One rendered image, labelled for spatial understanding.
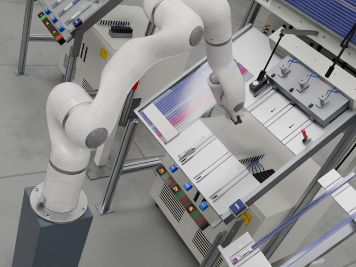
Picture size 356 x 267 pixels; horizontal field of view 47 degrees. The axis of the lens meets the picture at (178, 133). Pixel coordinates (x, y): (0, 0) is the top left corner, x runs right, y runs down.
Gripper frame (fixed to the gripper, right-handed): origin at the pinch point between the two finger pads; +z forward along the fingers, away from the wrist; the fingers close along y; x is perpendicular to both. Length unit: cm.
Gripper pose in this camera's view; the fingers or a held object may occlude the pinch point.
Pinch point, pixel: (235, 118)
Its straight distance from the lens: 178.6
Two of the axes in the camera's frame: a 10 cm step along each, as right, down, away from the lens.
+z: 3.2, 4.5, 8.3
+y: -4.9, -6.7, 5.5
